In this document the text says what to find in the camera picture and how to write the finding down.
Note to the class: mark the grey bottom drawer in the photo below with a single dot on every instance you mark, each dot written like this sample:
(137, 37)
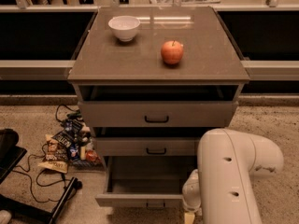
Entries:
(153, 182)

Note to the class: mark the grey drawer cabinet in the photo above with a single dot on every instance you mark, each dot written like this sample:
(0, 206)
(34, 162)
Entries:
(209, 57)

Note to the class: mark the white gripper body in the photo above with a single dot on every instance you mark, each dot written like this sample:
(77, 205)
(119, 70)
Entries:
(191, 192)

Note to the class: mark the grey middle drawer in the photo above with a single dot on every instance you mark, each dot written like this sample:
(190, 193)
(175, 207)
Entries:
(149, 141)

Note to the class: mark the red snack packet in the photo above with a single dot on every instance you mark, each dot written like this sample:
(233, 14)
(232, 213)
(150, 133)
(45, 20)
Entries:
(92, 157)

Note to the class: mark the dark blue snack bag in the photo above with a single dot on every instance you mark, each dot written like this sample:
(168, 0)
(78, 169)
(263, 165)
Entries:
(69, 134)

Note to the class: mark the grey drawer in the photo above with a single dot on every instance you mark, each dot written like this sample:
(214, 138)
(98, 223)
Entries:
(153, 182)
(149, 141)
(159, 106)

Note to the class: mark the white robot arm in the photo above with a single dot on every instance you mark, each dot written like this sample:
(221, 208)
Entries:
(220, 186)

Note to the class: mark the red apple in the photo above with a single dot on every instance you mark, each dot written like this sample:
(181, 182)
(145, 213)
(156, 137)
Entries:
(172, 52)

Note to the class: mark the white ceramic bowl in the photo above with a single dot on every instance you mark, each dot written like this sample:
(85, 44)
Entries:
(125, 28)

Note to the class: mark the yellow chip bag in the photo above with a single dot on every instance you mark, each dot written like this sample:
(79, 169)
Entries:
(56, 156)

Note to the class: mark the grey top drawer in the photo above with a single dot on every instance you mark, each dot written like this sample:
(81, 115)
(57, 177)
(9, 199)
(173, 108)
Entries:
(159, 106)

